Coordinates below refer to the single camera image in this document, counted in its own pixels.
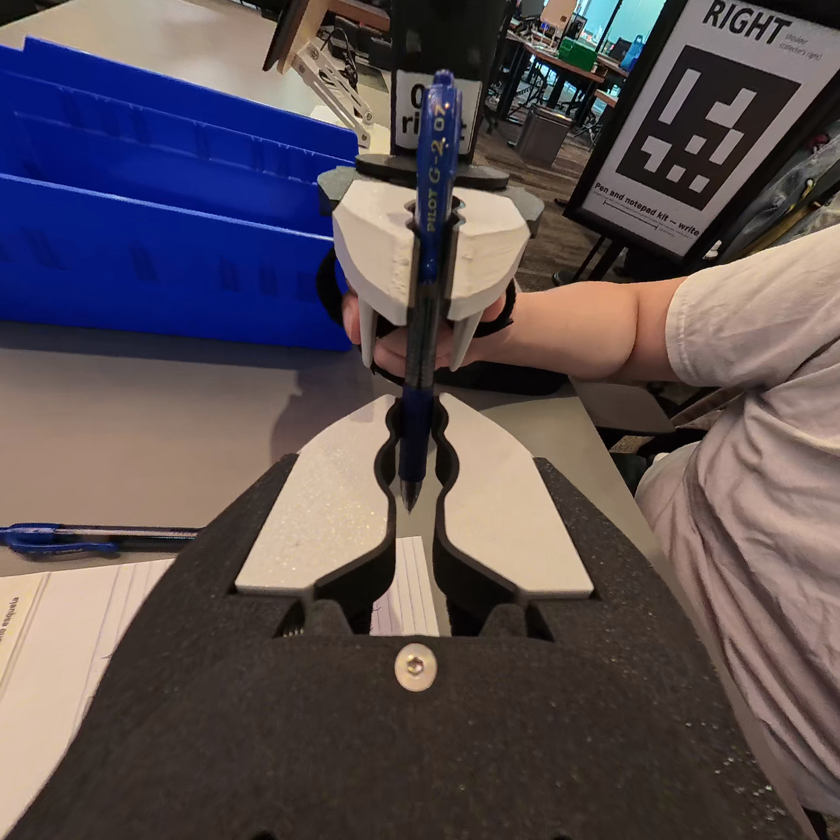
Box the blue gel pen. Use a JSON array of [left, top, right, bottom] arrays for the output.
[[0, 521, 201, 560], [395, 71, 464, 516]]

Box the grey waste bin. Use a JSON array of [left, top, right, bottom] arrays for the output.
[[515, 104, 574, 167]]

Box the person's right hand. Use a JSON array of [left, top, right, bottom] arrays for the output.
[[341, 289, 511, 388]]

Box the white lined notepad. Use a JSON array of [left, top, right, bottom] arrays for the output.
[[0, 537, 439, 765]]

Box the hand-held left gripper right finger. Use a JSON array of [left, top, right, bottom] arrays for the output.
[[432, 392, 595, 624]]

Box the person in white shirt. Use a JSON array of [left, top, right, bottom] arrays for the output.
[[635, 223, 840, 815]]

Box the blue plastic bin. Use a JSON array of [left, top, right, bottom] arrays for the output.
[[0, 36, 361, 354]]

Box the wooden copy board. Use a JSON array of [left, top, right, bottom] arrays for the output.
[[262, 0, 336, 74]]

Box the black framed marker sign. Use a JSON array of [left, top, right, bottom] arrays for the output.
[[551, 0, 840, 290]]

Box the green box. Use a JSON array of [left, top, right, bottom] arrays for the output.
[[556, 36, 599, 73]]

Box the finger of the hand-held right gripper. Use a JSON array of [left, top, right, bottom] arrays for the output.
[[446, 189, 532, 373], [331, 180, 419, 368]]

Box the person's right forearm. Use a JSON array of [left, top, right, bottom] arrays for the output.
[[482, 276, 690, 386]]

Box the white board stand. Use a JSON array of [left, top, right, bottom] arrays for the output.
[[292, 39, 376, 151]]

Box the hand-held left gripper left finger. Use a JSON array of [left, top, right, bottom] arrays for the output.
[[234, 392, 401, 621]]

